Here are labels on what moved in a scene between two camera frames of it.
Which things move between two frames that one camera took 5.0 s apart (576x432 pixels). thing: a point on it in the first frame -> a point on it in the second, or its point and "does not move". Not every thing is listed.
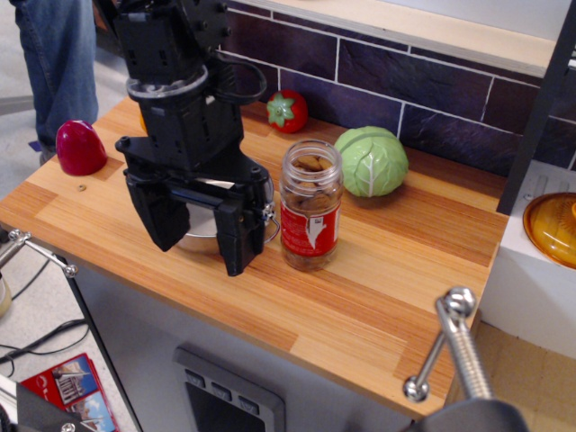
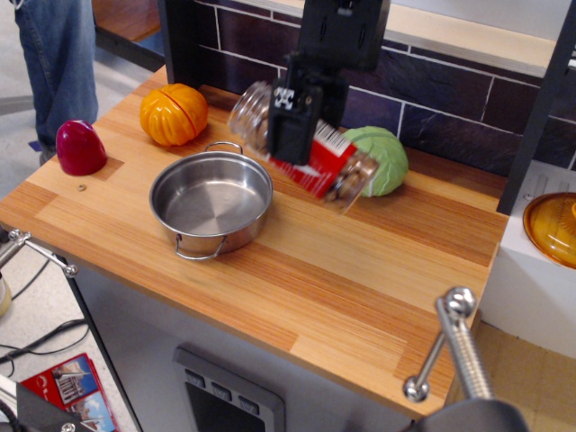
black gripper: x=241 y=190 -> x=294 y=107
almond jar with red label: x=311 y=201 -> x=335 y=170
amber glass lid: x=550 y=224 does not move
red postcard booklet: x=76 y=383 does not move
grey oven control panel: x=220 y=397 does not move
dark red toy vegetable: x=80 y=150 does not move
